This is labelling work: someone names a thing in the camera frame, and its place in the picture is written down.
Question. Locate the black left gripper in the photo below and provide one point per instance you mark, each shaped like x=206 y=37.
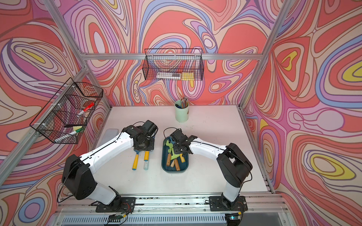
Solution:
x=151 y=147

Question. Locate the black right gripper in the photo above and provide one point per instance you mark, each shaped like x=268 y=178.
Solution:
x=175 y=147

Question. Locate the teal storage box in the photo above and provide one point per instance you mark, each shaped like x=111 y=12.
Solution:
x=165 y=149

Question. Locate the light blue rake pale handle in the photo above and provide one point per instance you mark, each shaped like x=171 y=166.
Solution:
x=146 y=165

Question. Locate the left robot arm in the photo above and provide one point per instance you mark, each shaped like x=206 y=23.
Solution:
x=78 y=173

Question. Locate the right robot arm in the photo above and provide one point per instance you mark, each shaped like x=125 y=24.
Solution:
x=234 y=165

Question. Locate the lime green hand tool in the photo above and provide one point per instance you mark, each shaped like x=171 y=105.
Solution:
x=171 y=151

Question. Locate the clear box in basket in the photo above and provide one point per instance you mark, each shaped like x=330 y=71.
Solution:
x=169 y=76

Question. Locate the mint green pen cup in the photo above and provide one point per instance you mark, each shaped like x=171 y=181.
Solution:
x=181 y=113

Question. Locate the grey flat case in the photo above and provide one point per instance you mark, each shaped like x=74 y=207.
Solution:
x=108 y=135

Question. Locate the pens in cup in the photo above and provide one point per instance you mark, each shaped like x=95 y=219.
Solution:
x=182 y=103

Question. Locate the red capped marker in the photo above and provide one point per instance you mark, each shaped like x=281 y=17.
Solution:
x=89 y=107

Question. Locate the yellow item in basket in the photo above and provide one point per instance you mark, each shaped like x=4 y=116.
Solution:
x=187 y=76

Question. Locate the green capped marker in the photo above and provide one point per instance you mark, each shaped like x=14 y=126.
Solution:
x=76 y=129

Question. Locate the green circuit board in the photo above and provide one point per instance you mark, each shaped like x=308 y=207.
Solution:
x=116 y=218

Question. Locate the teal hand tool wooden handle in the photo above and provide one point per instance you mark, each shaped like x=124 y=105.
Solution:
x=174 y=166

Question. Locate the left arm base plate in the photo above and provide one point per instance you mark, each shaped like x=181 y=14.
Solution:
x=119 y=204

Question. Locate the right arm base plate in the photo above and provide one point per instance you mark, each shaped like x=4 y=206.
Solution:
x=220 y=203

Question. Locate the black wire side basket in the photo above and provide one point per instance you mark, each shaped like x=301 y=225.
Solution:
x=59 y=117

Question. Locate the aluminium front rail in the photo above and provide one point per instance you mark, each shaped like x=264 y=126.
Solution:
x=264 y=209

